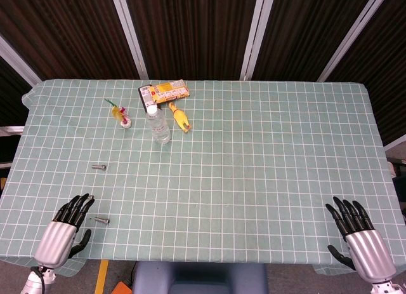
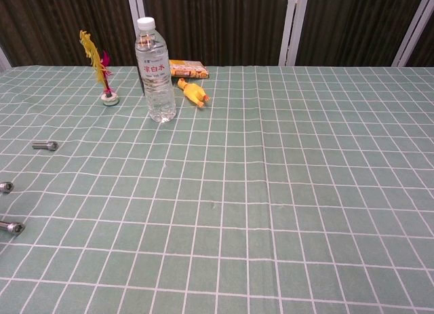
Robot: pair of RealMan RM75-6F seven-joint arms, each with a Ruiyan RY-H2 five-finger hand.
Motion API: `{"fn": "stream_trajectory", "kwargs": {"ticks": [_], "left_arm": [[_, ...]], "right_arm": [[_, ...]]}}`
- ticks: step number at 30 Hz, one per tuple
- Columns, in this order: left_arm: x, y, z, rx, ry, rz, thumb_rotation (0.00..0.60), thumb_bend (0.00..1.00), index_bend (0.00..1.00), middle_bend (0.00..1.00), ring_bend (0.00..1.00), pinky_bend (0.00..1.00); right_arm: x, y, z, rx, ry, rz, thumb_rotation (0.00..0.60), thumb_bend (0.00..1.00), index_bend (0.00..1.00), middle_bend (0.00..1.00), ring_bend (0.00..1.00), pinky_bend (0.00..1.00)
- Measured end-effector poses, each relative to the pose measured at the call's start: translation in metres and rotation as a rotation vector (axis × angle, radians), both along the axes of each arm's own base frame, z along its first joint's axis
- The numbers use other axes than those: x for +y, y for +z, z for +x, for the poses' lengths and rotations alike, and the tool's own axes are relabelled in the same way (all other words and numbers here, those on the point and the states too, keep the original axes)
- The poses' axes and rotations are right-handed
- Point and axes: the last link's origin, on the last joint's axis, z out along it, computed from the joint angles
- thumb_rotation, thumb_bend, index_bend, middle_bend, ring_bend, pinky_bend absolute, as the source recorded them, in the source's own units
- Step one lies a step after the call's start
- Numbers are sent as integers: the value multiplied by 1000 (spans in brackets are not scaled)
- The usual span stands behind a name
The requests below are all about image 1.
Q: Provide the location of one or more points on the yellow rubber chicken toy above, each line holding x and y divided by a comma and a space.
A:
180, 117

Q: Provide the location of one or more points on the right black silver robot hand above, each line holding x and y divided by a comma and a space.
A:
369, 256

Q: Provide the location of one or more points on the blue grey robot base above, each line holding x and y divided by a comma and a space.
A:
200, 278

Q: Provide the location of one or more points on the yellow black snack box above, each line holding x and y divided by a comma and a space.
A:
168, 91

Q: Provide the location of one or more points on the white partition frame post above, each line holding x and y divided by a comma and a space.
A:
20, 63
352, 37
130, 37
256, 37

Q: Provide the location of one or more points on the yellow pink feather shuttlecock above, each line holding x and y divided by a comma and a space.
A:
122, 116

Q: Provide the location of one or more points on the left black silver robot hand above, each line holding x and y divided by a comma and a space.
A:
57, 243

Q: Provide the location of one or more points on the clear plastic water bottle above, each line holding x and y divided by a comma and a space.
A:
159, 127

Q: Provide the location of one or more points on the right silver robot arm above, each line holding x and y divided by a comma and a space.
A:
385, 288

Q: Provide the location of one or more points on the white horizontal frame bar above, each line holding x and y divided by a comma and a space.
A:
11, 130

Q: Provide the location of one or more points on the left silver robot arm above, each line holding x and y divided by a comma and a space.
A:
33, 281

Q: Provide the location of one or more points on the dark equipment beside table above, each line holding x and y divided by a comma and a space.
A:
398, 168

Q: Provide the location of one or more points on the green checked tablecloth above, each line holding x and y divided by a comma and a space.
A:
222, 186

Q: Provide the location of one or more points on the orange object on floor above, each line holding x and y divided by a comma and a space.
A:
122, 288

